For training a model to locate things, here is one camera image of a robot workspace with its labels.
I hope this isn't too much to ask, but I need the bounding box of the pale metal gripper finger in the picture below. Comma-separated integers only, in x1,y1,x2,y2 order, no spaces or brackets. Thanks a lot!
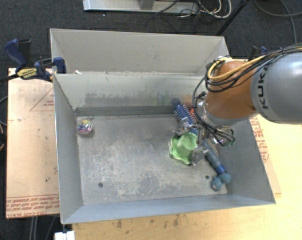
174,123,196,137
191,146,209,166

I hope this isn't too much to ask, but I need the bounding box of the blue spiky brush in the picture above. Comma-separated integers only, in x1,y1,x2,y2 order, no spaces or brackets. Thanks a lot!
173,103,196,128

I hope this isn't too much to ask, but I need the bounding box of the light green plastic cup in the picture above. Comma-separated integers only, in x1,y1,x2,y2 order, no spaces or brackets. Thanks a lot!
168,131,199,165

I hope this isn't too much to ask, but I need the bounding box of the blue grey toy tool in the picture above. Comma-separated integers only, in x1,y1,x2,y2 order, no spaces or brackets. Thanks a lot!
203,139,232,192

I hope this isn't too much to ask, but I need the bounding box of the grey metal bin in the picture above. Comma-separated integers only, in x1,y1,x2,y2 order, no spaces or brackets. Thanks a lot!
49,28,277,225

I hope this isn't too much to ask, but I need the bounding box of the multicoloured shiny ball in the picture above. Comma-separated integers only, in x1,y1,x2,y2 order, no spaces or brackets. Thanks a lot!
75,118,94,135

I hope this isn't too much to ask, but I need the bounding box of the brown cardboard board red print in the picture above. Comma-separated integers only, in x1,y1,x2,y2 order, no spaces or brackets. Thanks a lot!
5,67,283,220

